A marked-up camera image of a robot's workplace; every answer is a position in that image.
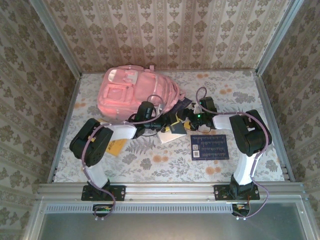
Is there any grey metal panel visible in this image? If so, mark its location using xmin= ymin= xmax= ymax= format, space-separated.
xmin=37 ymin=201 xmax=310 ymax=240

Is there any dark blue book white print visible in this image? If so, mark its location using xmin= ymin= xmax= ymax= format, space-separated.
xmin=190 ymin=134 xmax=230 ymax=161

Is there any yellow book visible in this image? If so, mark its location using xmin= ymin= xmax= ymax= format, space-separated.
xmin=96 ymin=117 xmax=128 ymax=158

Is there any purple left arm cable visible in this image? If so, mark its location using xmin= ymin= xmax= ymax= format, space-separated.
xmin=81 ymin=94 xmax=166 ymax=223

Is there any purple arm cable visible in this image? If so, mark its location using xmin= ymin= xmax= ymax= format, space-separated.
xmin=81 ymin=94 xmax=166 ymax=223
xmin=196 ymin=86 xmax=273 ymax=222

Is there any aluminium table side rail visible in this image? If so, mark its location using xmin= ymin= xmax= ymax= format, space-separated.
xmin=47 ymin=71 xmax=83 ymax=184
xmin=254 ymin=71 xmax=295 ymax=182

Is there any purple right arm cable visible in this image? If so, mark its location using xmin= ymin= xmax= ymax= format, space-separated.
xmin=196 ymin=86 xmax=273 ymax=222

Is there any plain dark blue notebook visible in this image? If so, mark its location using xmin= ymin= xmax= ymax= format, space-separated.
xmin=157 ymin=97 xmax=193 ymax=145

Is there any grey slotted cable duct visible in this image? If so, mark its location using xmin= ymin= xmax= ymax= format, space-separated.
xmin=45 ymin=203 xmax=237 ymax=214

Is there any pink backpack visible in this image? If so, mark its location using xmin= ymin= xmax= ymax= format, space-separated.
xmin=97 ymin=65 xmax=187 ymax=123

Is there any black connector board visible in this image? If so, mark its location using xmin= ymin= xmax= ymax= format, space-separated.
xmin=231 ymin=202 xmax=251 ymax=217
xmin=92 ymin=203 xmax=113 ymax=218

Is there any long aluminium base rail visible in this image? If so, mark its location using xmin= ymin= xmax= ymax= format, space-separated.
xmin=36 ymin=181 xmax=306 ymax=201

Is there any aluminium frame post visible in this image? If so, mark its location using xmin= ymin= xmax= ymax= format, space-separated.
xmin=254 ymin=0 xmax=301 ymax=76
xmin=32 ymin=0 xmax=83 ymax=77

